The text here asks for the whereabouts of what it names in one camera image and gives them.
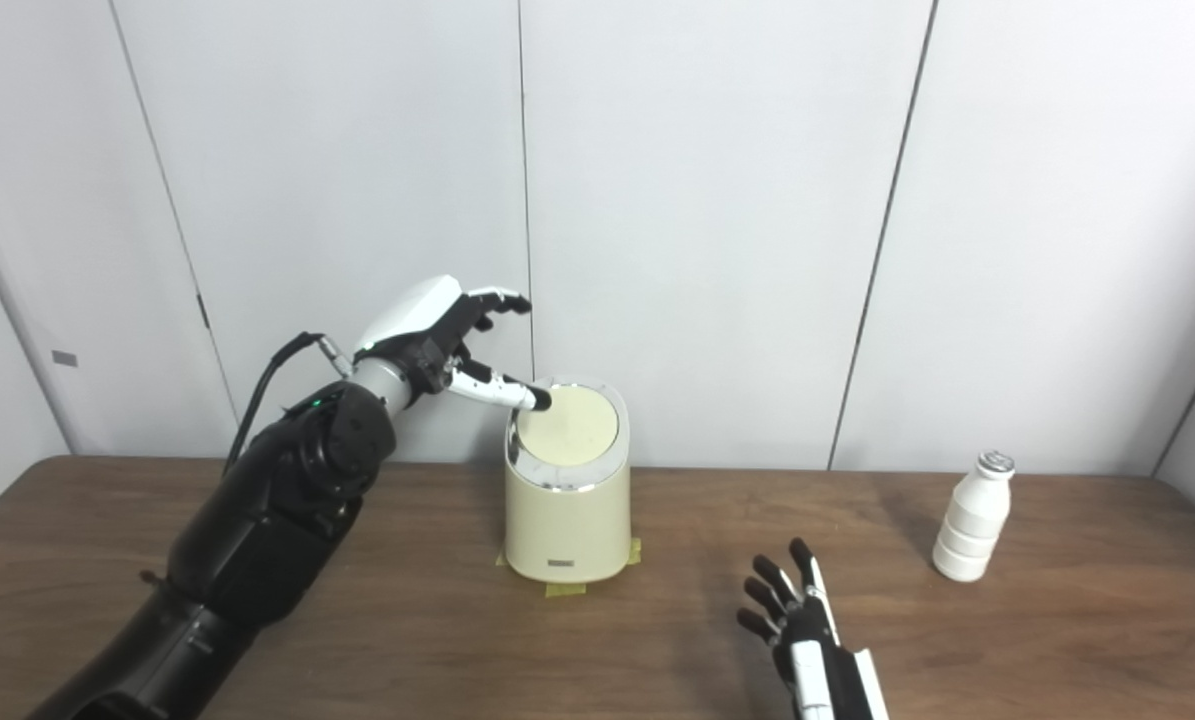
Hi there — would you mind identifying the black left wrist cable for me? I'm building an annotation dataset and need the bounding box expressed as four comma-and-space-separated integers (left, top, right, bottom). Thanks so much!
222, 332, 353, 476

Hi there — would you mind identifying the cream-colored cylindrical bin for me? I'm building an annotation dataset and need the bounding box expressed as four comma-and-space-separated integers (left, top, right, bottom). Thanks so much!
503, 378, 633, 584

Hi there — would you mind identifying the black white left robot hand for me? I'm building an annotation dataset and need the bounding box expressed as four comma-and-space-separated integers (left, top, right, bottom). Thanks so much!
352, 275, 553, 413

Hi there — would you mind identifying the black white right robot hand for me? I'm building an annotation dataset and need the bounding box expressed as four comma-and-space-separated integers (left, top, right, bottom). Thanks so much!
737, 538, 890, 720

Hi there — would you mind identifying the cream round bin lid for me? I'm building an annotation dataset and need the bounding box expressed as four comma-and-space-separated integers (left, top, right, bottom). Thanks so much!
515, 385, 620, 468

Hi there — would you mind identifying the small white plastic bottle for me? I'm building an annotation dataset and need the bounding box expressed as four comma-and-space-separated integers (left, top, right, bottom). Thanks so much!
932, 451, 1016, 583

